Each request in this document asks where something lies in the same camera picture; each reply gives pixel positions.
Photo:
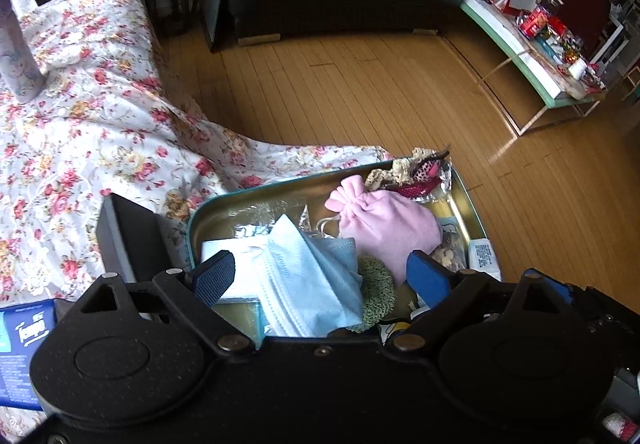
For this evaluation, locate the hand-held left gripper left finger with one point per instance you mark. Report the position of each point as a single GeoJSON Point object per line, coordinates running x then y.
{"type": "Point", "coordinates": [215, 276]}

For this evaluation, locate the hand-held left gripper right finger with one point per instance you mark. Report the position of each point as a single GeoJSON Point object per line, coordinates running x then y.
{"type": "Point", "coordinates": [427, 279]}

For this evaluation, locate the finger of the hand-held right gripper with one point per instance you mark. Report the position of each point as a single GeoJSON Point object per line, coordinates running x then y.
{"type": "Point", "coordinates": [559, 289]}

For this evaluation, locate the green knitted scrubber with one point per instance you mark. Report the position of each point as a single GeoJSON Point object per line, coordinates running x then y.
{"type": "Point", "coordinates": [375, 294]}

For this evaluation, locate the teal tin tray gold interior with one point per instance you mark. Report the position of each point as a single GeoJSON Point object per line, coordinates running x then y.
{"type": "Point", "coordinates": [225, 216]}

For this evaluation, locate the light blue face mask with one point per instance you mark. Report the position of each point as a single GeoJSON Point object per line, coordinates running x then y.
{"type": "Point", "coordinates": [245, 274]}
{"type": "Point", "coordinates": [310, 274]}

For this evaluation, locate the brown patterned packet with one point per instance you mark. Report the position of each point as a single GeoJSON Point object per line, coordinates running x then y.
{"type": "Point", "coordinates": [450, 249]}

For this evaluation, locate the white printed tissue packet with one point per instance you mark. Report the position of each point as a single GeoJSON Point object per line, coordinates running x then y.
{"type": "Point", "coordinates": [482, 256]}

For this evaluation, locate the clear plastic packet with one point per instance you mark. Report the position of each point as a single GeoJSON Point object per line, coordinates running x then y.
{"type": "Point", "coordinates": [270, 221]}

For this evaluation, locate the black triangular box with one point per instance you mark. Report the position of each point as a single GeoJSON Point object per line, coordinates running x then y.
{"type": "Point", "coordinates": [130, 239]}

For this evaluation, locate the red dotted hair accessory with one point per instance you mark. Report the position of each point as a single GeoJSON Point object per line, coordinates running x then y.
{"type": "Point", "coordinates": [425, 172]}

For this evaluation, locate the beige crochet cloth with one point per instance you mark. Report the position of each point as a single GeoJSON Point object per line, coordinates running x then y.
{"type": "Point", "coordinates": [390, 172]}

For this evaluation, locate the blue tissue pack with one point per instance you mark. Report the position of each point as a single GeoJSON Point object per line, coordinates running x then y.
{"type": "Point", "coordinates": [20, 354]}

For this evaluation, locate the pile of table clutter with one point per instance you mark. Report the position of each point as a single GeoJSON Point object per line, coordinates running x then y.
{"type": "Point", "coordinates": [565, 44]}

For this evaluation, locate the glass coffee table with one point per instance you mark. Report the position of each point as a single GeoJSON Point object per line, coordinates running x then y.
{"type": "Point", "coordinates": [505, 39]}

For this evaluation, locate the red can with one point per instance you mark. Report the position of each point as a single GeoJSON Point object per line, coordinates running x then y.
{"type": "Point", "coordinates": [534, 22]}

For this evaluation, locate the dark wooden stool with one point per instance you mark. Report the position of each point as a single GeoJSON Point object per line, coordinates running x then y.
{"type": "Point", "coordinates": [170, 4]}

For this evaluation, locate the dark red chair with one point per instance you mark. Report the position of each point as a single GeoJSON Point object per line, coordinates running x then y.
{"type": "Point", "coordinates": [582, 9]}

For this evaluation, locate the purple cartoon water bottle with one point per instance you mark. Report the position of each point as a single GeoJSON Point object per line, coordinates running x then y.
{"type": "Point", "coordinates": [20, 64]}

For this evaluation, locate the white wooden frame furniture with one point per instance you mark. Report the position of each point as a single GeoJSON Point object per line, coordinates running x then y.
{"type": "Point", "coordinates": [617, 24]}

